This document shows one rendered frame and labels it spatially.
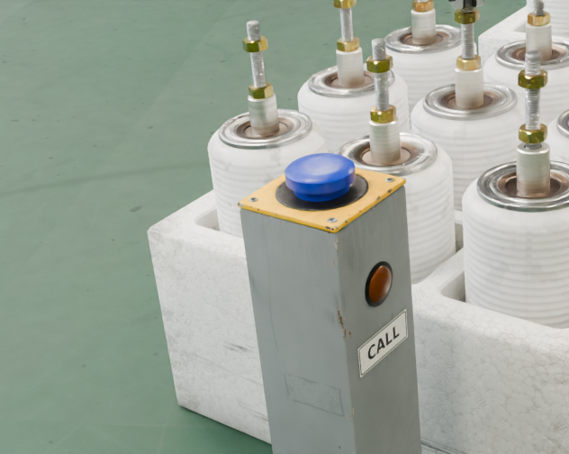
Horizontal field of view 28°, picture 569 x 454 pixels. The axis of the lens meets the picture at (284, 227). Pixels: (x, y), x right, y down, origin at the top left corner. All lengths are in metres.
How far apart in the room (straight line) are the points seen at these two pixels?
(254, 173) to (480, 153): 0.18
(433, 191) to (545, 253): 0.11
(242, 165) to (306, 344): 0.25
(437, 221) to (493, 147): 0.10
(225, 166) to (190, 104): 0.83
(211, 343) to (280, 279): 0.30
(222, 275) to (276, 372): 0.22
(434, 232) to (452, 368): 0.10
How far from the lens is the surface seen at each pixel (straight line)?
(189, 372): 0.99
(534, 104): 0.75
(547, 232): 0.74
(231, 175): 0.88
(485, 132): 0.89
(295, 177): 0.63
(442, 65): 1.04
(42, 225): 1.40
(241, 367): 0.93
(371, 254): 0.64
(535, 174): 0.77
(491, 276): 0.77
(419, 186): 0.80
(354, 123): 0.95
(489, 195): 0.76
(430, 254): 0.83
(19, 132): 1.71
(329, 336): 0.64
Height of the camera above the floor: 0.59
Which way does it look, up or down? 27 degrees down
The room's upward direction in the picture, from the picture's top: 7 degrees counter-clockwise
